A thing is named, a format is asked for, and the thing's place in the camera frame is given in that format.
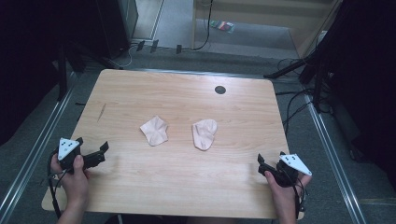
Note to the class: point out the person's left hand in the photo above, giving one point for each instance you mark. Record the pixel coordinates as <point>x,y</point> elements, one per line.
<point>76,186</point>

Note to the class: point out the pale pink ankle sock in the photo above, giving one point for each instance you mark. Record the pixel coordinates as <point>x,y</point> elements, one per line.
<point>204,133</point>
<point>154,132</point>

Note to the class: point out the colourful packet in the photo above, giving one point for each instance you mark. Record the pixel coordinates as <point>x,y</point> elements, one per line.
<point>223,26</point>

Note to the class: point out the person's right hand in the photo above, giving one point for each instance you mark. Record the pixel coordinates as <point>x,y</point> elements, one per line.
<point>286,196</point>

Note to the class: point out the metal floor rail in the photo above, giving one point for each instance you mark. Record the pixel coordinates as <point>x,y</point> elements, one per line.
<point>34,146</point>
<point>333,158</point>

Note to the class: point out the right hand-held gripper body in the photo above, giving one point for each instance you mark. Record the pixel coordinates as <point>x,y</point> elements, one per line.
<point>288,174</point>

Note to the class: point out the black round table grommet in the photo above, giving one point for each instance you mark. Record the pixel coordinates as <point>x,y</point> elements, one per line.
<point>220,90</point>

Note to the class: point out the black cabinet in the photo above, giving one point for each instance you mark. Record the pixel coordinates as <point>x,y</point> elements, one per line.
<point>116,28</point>

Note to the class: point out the light wooden shelf frame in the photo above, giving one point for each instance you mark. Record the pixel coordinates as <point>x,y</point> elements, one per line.
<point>249,12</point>

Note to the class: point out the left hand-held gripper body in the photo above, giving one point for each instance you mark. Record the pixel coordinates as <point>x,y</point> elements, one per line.
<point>67,147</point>

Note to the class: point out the dark curtain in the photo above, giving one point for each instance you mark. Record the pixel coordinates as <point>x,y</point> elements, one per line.
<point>25,62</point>
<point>367,77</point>

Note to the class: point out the black metal tripod stand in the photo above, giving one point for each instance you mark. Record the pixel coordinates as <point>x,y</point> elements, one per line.
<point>311,62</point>

